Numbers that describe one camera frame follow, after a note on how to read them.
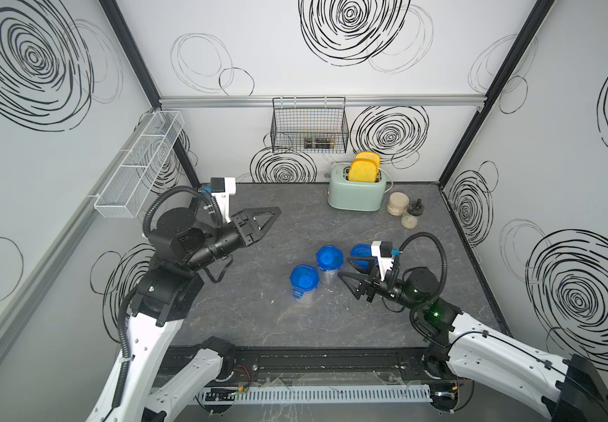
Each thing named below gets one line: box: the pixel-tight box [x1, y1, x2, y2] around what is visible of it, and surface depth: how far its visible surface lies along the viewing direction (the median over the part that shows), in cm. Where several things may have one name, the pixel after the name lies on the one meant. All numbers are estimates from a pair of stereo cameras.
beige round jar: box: [386, 191, 411, 218], surface depth 110 cm
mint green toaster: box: [325, 161, 388, 212], surface depth 106 cm
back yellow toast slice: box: [354, 151, 381, 168], surface depth 101 cm
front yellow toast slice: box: [347, 160, 377, 182], surface depth 101 cm
